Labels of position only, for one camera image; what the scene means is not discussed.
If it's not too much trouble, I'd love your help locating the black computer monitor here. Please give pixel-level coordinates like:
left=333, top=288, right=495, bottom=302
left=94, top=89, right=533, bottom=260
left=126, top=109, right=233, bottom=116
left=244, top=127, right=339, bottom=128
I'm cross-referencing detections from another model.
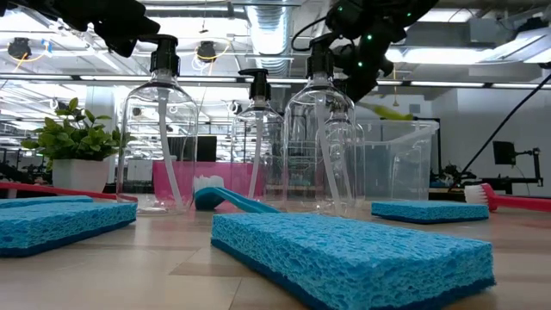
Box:
left=166, top=135, right=218, bottom=163

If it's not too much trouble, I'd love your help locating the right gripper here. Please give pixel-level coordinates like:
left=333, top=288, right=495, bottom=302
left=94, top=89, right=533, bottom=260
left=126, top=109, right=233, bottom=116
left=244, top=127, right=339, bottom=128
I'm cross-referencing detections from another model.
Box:
left=329, top=0, right=406, bottom=103

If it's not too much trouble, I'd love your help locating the black aluminium frame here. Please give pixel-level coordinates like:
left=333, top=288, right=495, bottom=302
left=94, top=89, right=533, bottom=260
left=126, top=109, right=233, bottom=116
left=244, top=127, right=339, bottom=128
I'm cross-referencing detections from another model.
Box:
left=429, top=189, right=468, bottom=202

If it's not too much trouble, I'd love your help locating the silver ventilation duct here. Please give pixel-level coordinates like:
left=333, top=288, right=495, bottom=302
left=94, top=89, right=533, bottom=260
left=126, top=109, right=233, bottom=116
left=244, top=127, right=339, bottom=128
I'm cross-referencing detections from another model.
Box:
left=245, top=0, right=296, bottom=78

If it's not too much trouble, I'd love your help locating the red dish brush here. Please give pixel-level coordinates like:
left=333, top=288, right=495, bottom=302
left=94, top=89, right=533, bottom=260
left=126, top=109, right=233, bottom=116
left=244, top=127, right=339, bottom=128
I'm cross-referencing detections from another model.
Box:
left=0, top=181, right=139, bottom=203
left=463, top=183, right=551, bottom=214

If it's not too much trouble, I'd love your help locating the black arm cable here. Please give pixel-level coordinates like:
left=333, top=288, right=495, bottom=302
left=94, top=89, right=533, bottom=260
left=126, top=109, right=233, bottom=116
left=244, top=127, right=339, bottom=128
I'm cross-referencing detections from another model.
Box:
left=449, top=71, right=551, bottom=191

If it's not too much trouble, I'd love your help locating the green dish brush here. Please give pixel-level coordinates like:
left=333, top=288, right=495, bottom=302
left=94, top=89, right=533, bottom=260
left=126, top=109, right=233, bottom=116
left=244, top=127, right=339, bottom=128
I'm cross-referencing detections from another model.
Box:
left=356, top=102, right=415, bottom=122

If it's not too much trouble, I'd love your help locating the green plant in white pot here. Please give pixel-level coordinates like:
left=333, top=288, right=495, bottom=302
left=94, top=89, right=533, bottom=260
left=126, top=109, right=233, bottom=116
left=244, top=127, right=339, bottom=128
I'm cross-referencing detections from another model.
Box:
left=20, top=97, right=135, bottom=194

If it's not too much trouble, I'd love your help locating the black ceiling device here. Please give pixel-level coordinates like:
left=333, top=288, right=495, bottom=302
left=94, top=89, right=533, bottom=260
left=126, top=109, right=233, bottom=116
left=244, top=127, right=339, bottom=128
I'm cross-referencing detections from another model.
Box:
left=7, top=37, right=32, bottom=60
left=196, top=40, right=219, bottom=65

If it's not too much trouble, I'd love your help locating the pink plastic bin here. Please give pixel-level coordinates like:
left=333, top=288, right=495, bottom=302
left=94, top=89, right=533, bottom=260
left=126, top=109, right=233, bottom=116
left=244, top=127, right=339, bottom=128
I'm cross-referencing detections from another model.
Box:
left=151, top=161, right=267, bottom=204

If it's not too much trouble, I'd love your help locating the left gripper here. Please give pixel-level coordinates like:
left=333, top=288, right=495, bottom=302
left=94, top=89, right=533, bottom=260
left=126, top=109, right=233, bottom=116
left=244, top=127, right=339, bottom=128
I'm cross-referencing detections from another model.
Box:
left=25, top=0, right=159, bottom=59

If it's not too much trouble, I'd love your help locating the tall clear plastic bin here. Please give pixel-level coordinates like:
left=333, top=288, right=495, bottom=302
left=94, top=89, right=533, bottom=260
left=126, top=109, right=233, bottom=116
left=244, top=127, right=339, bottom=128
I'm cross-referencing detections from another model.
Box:
left=356, top=119, right=441, bottom=202

